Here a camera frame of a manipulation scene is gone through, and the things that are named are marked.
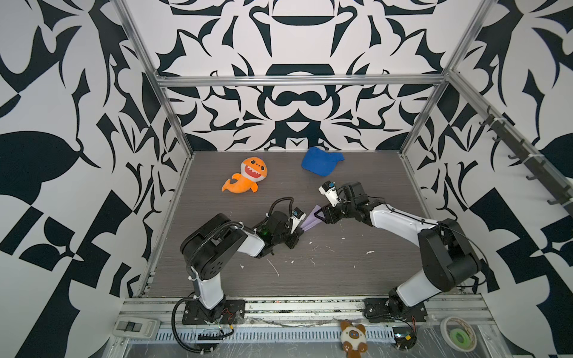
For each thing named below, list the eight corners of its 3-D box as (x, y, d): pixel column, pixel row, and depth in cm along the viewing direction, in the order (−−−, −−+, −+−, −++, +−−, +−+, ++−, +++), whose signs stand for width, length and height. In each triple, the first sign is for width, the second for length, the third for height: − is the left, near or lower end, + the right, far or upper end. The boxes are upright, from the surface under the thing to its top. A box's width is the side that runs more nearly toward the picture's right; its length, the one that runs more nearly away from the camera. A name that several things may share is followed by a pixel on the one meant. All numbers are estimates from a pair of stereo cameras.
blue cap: (300, 169, 115) (300, 164, 112) (309, 150, 124) (309, 144, 121) (336, 180, 111) (338, 175, 108) (343, 160, 119) (345, 154, 116)
